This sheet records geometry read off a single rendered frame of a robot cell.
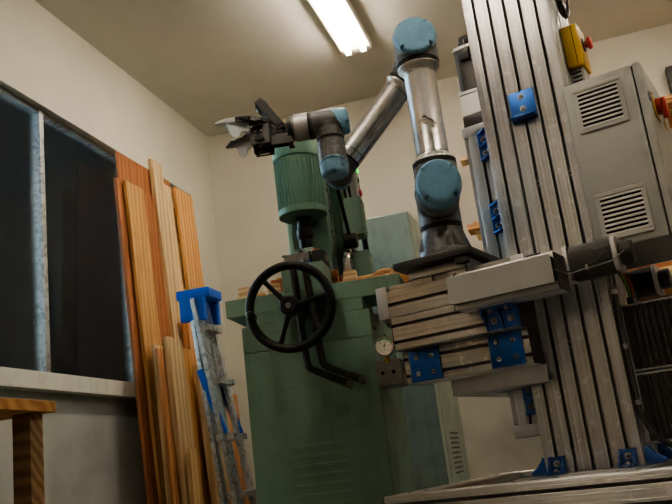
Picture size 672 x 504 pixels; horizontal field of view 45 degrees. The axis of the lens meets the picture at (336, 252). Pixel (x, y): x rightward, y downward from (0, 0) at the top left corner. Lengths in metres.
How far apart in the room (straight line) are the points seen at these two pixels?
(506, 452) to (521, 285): 3.11
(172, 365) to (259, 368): 1.46
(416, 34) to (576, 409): 1.07
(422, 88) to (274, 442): 1.22
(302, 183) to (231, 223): 2.78
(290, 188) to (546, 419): 1.24
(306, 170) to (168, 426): 1.66
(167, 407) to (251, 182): 2.11
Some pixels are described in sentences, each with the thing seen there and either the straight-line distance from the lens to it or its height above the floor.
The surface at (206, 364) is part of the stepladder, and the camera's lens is 3.57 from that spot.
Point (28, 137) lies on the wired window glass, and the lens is 4.15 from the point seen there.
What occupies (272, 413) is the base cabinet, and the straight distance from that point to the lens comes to 2.68.
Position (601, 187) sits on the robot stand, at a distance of 2.21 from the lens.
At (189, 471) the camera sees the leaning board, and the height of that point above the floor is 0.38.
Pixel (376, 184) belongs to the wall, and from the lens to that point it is 5.37.
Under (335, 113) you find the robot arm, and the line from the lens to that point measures 2.20.
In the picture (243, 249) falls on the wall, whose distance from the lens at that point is 5.56.
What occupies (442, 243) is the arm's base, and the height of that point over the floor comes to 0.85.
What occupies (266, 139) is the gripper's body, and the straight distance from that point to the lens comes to 2.20.
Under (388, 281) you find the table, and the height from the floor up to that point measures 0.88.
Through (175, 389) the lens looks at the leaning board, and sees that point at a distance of 4.11.
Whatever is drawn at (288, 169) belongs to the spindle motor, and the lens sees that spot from 2.92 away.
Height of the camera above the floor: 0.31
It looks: 15 degrees up
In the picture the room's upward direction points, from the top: 7 degrees counter-clockwise
